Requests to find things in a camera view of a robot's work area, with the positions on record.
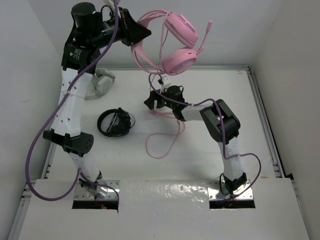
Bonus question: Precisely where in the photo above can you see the pink headphones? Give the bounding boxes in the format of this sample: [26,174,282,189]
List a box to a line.
[131,9,213,76]

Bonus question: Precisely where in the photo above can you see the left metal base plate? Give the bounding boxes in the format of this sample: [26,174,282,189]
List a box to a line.
[74,178,120,201]

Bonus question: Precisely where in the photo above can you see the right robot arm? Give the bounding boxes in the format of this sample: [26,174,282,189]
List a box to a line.
[144,85,247,194]

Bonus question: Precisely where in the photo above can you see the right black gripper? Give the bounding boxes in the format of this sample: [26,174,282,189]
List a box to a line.
[145,85,176,110]

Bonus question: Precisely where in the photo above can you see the black headphones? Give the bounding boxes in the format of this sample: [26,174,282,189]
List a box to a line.
[97,107,136,138]

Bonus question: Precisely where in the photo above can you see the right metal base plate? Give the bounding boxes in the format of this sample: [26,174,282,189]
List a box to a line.
[207,180,254,202]

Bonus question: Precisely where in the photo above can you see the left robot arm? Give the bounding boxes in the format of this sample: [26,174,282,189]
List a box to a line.
[42,0,151,183]

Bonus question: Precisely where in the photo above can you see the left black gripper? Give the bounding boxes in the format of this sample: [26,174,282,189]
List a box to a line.
[88,7,150,50]

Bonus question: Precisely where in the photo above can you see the aluminium table frame rail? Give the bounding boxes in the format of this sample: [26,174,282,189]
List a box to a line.
[42,65,286,178]

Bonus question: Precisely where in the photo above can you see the white grey headphones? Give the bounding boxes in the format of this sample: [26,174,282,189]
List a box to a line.
[84,67,116,101]

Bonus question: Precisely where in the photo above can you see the metal base plate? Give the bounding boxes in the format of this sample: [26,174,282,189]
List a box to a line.
[74,178,120,201]
[207,180,254,202]

